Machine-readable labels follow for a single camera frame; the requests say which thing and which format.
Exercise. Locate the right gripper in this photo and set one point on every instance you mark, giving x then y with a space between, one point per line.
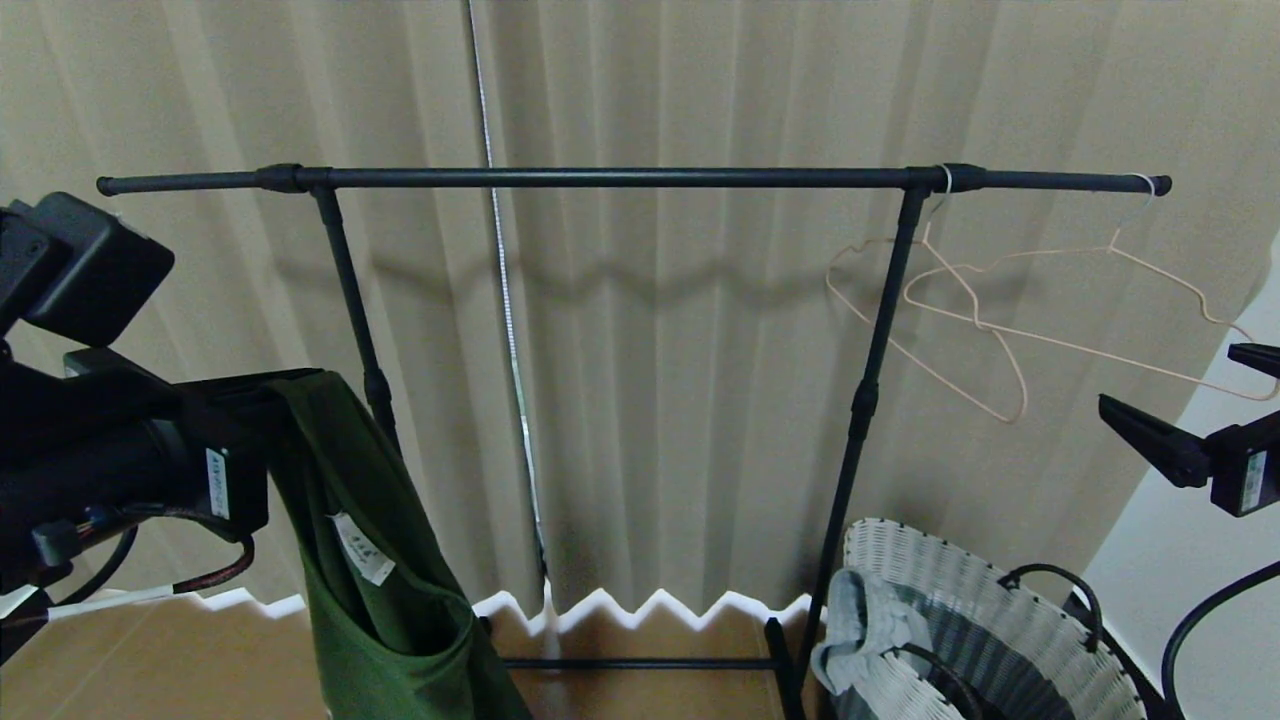
1250 470

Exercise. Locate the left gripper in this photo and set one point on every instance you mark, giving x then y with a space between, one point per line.
90 470

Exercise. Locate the pink clothes hanger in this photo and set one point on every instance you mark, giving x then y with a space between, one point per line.
1024 390
1112 240

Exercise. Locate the green long-sleeved shirt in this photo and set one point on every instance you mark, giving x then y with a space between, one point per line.
380 620

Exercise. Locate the pale grey shorts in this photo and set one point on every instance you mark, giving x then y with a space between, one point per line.
860 620

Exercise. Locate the white laundry basket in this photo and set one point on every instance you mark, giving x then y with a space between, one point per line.
1000 620

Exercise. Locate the black clothes rack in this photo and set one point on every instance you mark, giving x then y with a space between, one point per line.
600 178

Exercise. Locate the beige curtain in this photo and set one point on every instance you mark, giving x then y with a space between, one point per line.
700 400

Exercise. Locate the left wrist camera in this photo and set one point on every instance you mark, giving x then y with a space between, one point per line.
100 270

